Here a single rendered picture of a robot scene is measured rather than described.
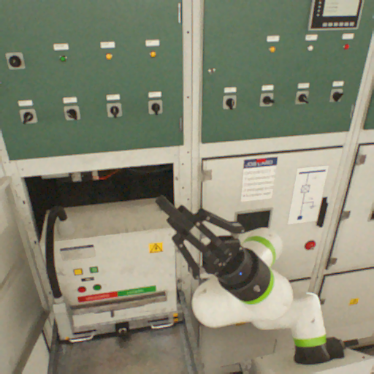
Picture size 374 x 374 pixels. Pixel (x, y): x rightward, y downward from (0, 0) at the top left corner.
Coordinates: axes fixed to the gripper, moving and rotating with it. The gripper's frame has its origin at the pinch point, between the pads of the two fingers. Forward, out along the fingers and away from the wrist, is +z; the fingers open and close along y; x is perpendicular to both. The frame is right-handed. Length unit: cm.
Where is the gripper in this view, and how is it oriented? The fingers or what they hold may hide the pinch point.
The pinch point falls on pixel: (174, 213)
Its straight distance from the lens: 58.3
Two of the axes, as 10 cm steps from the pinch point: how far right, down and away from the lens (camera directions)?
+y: 7.0, -7.2, 0.1
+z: -5.5, -5.5, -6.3
